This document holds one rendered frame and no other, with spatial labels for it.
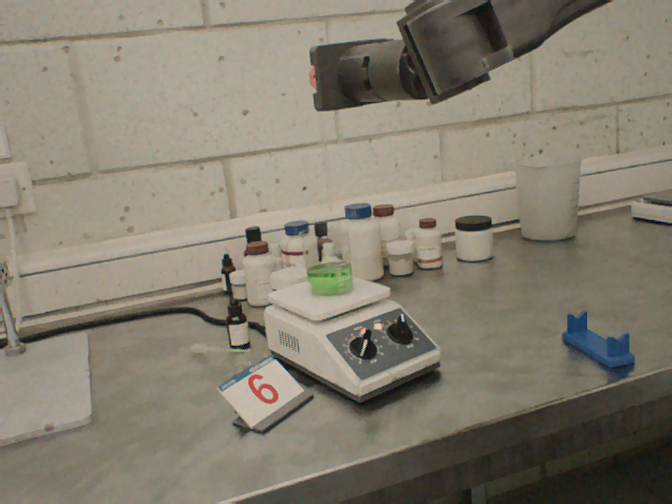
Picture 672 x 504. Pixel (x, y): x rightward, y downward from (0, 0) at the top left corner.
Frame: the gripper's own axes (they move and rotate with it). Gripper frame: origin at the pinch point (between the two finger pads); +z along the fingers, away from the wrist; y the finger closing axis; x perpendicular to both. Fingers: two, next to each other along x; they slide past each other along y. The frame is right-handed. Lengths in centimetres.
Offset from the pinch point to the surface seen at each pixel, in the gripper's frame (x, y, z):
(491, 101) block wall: 9, -61, 34
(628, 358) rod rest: 34.7, -22.5, -25.2
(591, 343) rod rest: 34.5, -22.7, -20.0
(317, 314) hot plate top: 26.5, 6.0, -4.5
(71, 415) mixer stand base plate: 34.0, 33.2, 6.7
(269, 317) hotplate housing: 29.1, 7.7, 5.5
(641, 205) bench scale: 33, -81, 14
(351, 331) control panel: 29.1, 2.8, -6.4
